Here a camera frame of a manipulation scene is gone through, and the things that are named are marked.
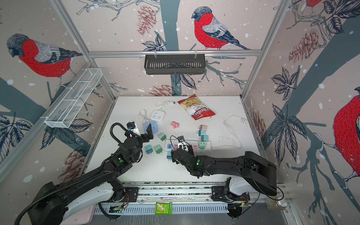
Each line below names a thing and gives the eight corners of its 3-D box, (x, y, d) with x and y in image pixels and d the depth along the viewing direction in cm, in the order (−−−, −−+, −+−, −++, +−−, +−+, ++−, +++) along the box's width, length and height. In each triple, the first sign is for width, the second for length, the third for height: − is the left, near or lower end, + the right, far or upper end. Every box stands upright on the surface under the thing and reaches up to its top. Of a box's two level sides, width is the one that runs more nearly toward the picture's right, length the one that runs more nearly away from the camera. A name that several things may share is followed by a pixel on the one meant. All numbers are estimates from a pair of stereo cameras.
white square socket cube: (150, 120, 107) (149, 118, 105) (152, 111, 113) (151, 109, 111) (164, 120, 107) (163, 118, 105) (165, 111, 113) (164, 109, 111)
